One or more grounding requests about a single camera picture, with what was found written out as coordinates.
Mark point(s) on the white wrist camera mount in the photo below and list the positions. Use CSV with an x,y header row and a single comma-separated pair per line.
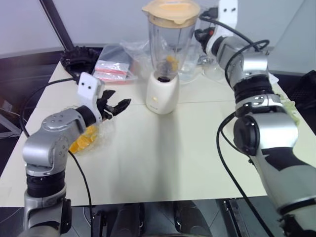
x,y
87,85
228,11

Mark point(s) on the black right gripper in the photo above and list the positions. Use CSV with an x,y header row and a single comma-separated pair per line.
x,y
203,37

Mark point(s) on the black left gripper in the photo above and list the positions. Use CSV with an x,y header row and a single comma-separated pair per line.
x,y
106,111

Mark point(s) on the cream blender base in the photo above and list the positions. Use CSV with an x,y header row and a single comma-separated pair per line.
x,y
161,96

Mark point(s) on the black slanted pole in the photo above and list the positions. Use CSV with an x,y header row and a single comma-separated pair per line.
x,y
56,22

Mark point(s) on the white metal frame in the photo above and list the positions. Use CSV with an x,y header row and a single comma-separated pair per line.
x,y
10,123

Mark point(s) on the clear measuring beaker with water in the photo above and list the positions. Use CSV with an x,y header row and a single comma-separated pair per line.
x,y
188,72

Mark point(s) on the dark rounded robot leg shape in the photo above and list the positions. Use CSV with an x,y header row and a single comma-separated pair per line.
x,y
192,219

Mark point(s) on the clear glass flask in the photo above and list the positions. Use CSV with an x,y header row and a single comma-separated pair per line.
x,y
213,72

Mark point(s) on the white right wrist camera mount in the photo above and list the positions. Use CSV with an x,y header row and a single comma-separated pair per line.
x,y
228,11

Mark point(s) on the cream blender lid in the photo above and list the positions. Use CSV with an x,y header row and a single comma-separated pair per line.
x,y
170,11

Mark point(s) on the black metal table rail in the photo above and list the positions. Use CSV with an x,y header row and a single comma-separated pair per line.
x,y
234,217

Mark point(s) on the large crumpled clear plastic bag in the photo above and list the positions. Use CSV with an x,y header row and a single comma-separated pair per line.
x,y
135,50

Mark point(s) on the dark bulky object beside table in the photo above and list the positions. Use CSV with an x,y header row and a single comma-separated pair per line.
x,y
306,98

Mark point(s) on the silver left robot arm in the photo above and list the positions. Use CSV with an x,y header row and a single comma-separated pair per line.
x,y
51,148

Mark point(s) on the bag of orange fruit pieces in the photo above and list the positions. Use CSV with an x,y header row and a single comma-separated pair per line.
x,y
107,130

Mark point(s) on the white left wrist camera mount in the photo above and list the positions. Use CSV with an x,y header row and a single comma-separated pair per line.
x,y
87,85

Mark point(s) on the peeled orange segment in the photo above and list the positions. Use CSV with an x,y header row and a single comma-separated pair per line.
x,y
174,66
87,141
171,59
76,147
91,131

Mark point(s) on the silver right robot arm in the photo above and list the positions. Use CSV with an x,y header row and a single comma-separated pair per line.
x,y
271,128

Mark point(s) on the zip bag with red packets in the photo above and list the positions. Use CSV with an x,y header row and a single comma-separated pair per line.
x,y
111,69

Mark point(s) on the clear blender jar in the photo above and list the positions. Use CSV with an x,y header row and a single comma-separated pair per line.
x,y
170,42

